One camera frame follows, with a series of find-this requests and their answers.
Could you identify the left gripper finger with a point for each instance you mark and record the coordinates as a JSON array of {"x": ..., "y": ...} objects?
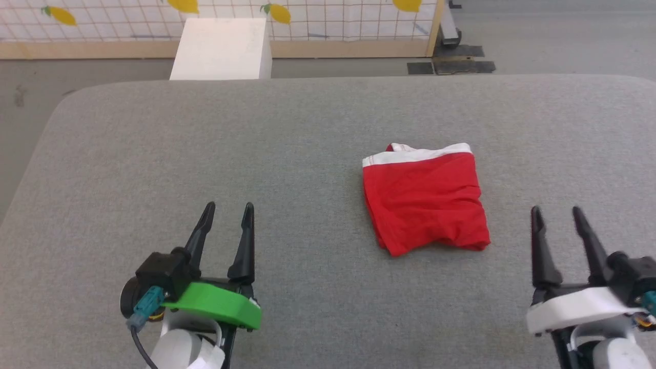
[
  {"x": 245, "y": 248},
  {"x": 201, "y": 230}
]

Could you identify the small black floor mat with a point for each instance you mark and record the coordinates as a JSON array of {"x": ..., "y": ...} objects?
[{"x": 420, "y": 68}]

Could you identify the white box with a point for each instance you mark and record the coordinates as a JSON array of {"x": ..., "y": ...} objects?
[{"x": 220, "y": 48}]

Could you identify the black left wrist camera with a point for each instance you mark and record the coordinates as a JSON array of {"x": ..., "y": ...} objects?
[{"x": 164, "y": 271}]

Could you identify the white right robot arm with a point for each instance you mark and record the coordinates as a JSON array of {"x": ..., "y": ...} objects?
[{"x": 610, "y": 351}]

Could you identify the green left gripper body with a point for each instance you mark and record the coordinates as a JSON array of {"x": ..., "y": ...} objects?
[{"x": 220, "y": 305}]

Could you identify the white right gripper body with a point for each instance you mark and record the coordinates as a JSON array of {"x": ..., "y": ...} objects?
[{"x": 574, "y": 310}]

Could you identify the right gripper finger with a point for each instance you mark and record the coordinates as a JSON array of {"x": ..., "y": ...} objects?
[
  {"x": 542, "y": 256},
  {"x": 592, "y": 246}
]

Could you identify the grey metal stand leg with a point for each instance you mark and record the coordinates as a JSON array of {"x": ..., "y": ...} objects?
[{"x": 450, "y": 28}]

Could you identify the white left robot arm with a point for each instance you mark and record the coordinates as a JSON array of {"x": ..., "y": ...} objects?
[{"x": 184, "y": 351}]

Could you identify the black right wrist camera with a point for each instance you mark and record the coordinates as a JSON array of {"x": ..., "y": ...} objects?
[{"x": 633, "y": 277}]

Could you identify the red jersey garment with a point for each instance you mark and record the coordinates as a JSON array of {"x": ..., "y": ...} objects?
[{"x": 425, "y": 200}]

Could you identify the large black floor mat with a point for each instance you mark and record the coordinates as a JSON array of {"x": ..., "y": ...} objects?
[{"x": 464, "y": 60}]

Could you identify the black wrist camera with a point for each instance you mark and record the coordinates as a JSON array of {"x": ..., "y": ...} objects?
[
  {"x": 633, "y": 277},
  {"x": 164, "y": 271}
]

